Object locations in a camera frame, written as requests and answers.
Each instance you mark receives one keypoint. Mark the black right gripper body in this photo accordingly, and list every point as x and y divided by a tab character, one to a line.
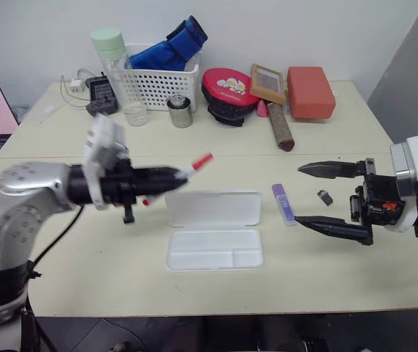
377	198

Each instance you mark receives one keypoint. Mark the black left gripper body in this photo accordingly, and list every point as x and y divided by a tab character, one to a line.
119	185

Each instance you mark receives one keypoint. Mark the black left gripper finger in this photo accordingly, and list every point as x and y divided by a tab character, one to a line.
163	186
163	174

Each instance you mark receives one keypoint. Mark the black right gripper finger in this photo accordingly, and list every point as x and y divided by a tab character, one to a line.
337	228
328	169

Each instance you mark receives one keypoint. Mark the red capped white marker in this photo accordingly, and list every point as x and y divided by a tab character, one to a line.
203	161

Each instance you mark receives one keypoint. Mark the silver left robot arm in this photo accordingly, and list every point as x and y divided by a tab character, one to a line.
22	205

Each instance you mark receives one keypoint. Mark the purple pencil lead box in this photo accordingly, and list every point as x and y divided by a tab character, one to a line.
284	203

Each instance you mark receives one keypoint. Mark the white plastic pencil case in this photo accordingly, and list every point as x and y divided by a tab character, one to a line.
214	209

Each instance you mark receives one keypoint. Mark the brown cylindrical log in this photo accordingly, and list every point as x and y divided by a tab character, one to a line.
281	126

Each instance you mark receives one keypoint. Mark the small metal tin can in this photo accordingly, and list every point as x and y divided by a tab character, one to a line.
179	111

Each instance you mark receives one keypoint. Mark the clear glass cup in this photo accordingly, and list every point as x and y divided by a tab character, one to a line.
135	115

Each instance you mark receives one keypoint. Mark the orange rectangular box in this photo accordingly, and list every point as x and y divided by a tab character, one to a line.
309	91

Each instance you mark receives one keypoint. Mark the white perforated plastic basket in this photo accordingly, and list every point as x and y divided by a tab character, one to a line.
157	88

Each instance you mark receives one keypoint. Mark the small pink cone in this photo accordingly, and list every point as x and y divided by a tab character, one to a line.
262	110

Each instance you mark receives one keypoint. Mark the black handheld electronic device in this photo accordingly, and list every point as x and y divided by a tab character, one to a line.
100	95

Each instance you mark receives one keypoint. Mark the clear plastic strip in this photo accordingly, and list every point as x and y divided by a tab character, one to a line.
45	115

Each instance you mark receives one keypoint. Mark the red and black pouch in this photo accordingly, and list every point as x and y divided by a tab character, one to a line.
227	89

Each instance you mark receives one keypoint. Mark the white power adapter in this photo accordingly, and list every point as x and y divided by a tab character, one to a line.
76	86

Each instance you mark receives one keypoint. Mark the blue fabric bag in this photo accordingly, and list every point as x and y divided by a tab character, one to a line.
157	55

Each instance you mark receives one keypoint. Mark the green capped clear bottle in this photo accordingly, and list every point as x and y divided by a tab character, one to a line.
108	45

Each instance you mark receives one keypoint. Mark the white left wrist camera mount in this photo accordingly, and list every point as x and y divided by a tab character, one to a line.
100	146

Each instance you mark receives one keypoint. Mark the wooden picture frame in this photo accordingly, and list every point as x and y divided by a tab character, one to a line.
267	82

